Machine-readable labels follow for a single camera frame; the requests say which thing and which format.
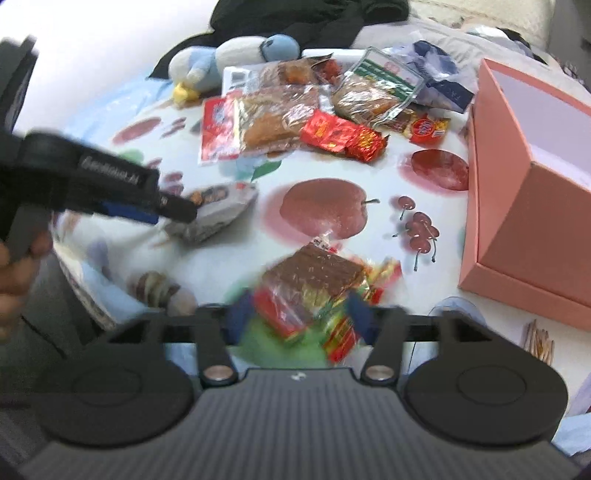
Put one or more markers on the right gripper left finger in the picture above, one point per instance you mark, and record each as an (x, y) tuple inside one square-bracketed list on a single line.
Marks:
[(217, 327)]

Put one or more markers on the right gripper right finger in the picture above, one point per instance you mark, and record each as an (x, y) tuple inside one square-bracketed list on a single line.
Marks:
[(385, 329)]

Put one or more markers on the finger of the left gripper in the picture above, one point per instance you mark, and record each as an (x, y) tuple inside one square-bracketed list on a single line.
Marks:
[(175, 208)]

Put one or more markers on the grey silver snack pouch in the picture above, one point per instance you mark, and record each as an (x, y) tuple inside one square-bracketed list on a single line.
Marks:
[(217, 207)]

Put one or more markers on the brown wafer snack pack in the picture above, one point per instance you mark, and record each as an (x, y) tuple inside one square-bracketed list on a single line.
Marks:
[(303, 297)]

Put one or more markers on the red foil snack packets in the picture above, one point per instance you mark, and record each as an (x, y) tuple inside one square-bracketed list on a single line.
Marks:
[(339, 136)]

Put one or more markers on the clear bag brown snacks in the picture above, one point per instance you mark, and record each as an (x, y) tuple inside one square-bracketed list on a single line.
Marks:
[(271, 119)]

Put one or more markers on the clear bag dark snacks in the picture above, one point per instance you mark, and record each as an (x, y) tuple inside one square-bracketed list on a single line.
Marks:
[(320, 70)]

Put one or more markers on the person's left hand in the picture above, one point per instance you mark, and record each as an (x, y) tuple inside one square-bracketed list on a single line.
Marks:
[(17, 278)]

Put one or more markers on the red white snack bag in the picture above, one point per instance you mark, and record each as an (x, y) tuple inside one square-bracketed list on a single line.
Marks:
[(220, 130)]

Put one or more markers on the fruit print tablecloth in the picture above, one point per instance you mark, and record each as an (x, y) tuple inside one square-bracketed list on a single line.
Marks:
[(411, 204)]

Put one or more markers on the blue white plush toy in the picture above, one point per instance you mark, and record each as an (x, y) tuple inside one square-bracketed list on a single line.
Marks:
[(197, 70)]

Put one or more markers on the pink cardboard box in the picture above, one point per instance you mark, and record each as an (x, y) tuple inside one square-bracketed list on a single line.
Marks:
[(528, 225)]

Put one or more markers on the small red yellow packet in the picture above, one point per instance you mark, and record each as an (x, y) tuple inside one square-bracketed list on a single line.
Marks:
[(421, 127)]

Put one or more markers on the black jacket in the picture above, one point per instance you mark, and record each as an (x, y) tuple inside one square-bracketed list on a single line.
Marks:
[(312, 23)]

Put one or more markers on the green white snack bag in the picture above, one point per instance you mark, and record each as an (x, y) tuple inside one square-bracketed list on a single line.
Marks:
[(377, 89)]

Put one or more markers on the blue white plastic bag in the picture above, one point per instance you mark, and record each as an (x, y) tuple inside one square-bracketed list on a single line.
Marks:
[(447, 86)]

